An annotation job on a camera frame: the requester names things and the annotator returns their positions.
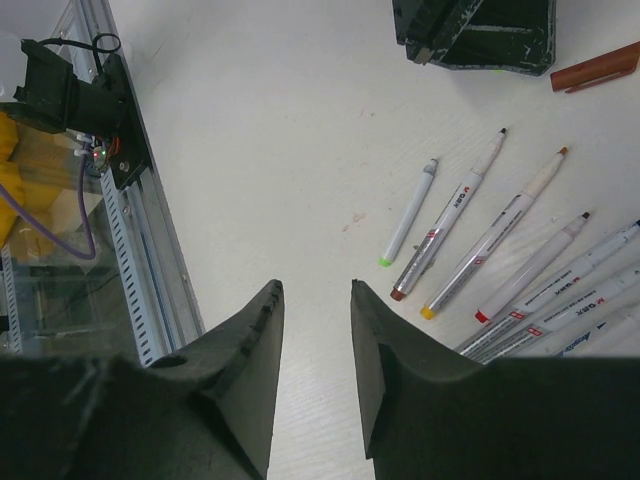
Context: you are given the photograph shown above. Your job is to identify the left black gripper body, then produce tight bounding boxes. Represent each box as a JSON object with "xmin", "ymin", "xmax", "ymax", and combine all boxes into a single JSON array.
[{"xmin": 392, "ymin": 0, "xmax": 556, "ymax": 76}]

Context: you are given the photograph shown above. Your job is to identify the aluminium front rail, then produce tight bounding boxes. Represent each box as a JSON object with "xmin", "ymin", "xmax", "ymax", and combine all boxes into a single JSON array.
[{"xmin": 52, "ymin": 1, "xmax": 205, "ymax": 356}]

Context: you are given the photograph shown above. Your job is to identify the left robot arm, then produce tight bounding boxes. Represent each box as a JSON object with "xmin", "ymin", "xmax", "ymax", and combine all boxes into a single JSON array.
[{"xmin": 1, "ymin": 0, "xmax": 556, "ymax": 137}]

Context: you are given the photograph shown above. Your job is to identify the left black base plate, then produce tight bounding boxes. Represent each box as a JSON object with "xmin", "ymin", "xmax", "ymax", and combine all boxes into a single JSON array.
[{"xmin": 94, "ymin": 53, "xmax": 152, "ymax": 191}]

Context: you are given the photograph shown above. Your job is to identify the yellow capped marker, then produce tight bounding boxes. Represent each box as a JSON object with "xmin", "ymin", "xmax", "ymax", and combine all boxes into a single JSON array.
[{"xmin": 420, "ymin": 147, "xmax": 568, "ymax": 320}]

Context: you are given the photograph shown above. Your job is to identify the slotted grey cable duct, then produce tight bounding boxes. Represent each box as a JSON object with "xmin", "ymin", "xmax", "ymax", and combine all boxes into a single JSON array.
[{"xmin": 100, "ymin": 171, "xmax": 166, "ymax": 367}]

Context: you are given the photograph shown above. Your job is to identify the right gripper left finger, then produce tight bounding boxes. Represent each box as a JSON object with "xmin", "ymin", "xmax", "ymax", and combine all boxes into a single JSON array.
[{"xmin": 1, "ymin": 280, "xmax": 284, "ymax": 479}]

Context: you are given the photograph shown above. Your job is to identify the brown capped marker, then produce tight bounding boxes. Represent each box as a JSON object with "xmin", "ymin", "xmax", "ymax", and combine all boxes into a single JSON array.
[{"xmin": 390, "ymin": 127, "xmax": 508, "ymax": 302}]

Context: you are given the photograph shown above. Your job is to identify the brown marker cap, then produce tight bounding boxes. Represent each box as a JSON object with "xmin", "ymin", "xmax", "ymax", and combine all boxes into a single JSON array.
[{"xmin": 550, "ymin": 42, "xmax": 639, "ymax": 94}]

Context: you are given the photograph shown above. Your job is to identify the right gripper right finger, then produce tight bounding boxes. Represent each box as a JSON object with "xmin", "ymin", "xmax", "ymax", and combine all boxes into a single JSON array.
[{"xmin": 350, "ymin": 280, "xmax": 639, "ymax": 479}]

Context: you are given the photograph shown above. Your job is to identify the yellow storage bin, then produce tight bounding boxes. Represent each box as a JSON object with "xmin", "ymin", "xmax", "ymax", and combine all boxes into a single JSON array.
[{"xmin": 1, "ymin": 113, "xmax": 61, "ymax": 228}]

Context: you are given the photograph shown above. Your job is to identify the red capped pen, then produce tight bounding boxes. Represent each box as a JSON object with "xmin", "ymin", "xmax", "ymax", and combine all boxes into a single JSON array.
[{"xmin": 474, "ymin": 212, "xmax": 591, "ymax": 324}]

